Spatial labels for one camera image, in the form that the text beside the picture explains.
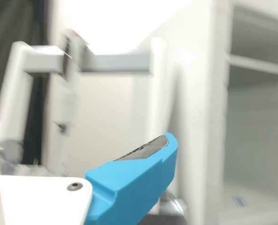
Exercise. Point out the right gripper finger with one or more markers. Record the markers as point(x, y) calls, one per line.
point(132, 182)

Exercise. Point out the white incubator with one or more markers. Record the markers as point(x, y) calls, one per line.
point(253, 117)

